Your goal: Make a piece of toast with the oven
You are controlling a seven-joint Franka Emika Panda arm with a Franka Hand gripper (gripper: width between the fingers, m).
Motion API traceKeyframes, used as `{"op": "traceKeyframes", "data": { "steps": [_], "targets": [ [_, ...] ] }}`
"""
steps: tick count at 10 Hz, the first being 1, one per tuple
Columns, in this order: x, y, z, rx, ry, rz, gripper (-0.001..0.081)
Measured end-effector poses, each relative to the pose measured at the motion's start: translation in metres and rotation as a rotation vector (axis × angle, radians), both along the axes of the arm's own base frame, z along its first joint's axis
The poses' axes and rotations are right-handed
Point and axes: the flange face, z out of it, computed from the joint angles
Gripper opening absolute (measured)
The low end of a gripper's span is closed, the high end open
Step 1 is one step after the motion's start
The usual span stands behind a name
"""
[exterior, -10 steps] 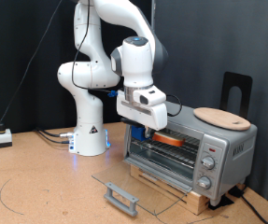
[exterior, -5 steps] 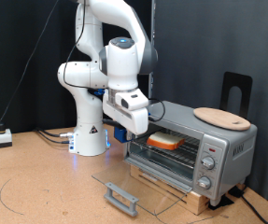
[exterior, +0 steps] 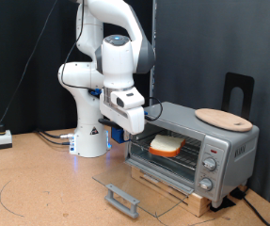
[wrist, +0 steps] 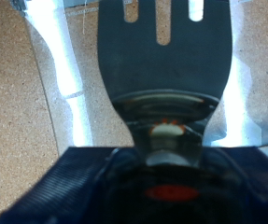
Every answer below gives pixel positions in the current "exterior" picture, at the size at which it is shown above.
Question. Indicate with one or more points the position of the round wooden cutting board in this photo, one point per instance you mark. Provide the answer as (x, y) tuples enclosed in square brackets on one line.
[(222, 119)]

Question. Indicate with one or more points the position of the silver oven knob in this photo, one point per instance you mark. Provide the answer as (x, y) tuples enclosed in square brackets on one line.
[(209, 164), (205, 184)]

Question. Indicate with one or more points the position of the wooden slatted base block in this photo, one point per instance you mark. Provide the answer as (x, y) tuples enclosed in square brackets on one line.
[(200, 204)]

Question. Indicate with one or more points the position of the emergency stop button box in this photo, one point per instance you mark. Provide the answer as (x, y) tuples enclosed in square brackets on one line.
[(2, 139)]

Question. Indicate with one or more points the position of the vertical metal pole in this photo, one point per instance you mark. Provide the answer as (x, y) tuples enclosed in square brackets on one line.
[(155, 19)]

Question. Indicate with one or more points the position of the silver toaster oven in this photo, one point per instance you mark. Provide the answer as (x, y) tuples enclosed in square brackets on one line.
[(241, 150)]

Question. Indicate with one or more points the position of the black metal bookend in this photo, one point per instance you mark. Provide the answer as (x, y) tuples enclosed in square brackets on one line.
[(231, 83)]

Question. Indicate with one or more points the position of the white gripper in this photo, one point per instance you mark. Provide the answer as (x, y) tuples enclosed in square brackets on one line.
[(125, 113)]

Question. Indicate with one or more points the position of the white bread slice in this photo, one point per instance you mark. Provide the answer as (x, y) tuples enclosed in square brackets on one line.
[(167, 145)]

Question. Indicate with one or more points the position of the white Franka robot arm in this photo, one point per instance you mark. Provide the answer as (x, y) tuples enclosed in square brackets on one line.
[(87, 125)]

